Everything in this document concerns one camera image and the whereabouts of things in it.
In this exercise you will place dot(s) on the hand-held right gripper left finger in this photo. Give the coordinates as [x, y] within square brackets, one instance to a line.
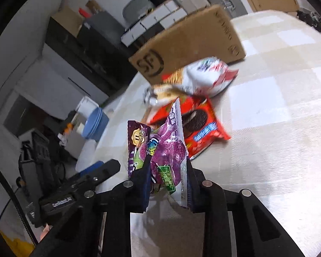
[144, 192]

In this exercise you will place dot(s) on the red cookie packet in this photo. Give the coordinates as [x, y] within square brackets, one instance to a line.
[203, 138]

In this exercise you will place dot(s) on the black refrigerator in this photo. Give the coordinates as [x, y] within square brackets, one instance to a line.
[104, 29]

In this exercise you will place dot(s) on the brown paper bag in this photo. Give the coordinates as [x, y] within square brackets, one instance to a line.
[92, 6]

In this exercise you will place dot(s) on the white cup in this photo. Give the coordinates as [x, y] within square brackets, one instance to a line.
[80, 129]

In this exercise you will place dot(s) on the dark tall cabinet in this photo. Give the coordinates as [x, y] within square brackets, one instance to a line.
[67, 50]

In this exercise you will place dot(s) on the brown cardboard box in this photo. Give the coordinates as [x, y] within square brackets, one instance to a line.
[192, 40]

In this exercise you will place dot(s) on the pile of assorted shoes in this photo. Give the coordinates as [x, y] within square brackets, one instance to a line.
[314, 20]

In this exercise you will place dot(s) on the grey oval board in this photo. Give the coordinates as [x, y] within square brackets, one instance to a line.
[137, 4]

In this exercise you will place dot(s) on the small orange object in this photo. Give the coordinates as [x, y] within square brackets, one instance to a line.
[67, 127]

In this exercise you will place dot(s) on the purple jelly packet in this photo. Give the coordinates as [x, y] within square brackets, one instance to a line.
[168, 150]

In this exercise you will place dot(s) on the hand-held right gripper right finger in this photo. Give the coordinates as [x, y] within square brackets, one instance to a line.
[192, 195]

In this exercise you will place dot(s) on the flat cardboard sheet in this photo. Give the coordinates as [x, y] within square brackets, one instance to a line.
[69, 18]

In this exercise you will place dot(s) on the dark bulky object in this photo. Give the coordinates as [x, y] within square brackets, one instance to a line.
[40, 160]

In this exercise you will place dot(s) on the white dressing table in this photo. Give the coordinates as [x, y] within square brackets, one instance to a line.
[160, 16]

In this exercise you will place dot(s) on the white electric kettle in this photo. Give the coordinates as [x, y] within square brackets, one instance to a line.
[84, 106]

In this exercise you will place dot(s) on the white noodle snack bag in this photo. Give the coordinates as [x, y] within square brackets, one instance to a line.
[206, 80]

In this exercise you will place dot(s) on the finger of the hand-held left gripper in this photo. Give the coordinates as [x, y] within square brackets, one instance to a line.
[91, 167]
[107, 168]

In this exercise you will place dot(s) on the person's left hand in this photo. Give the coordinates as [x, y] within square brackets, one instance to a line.
[44, 231]

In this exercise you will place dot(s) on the purple cartoon snack packet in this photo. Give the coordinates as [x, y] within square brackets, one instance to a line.
[137, 142]

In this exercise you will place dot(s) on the yellow garment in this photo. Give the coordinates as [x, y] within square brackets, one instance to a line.
[16, 246]

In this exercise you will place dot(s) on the red paper bag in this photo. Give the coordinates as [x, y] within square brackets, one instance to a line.
[84, 12]

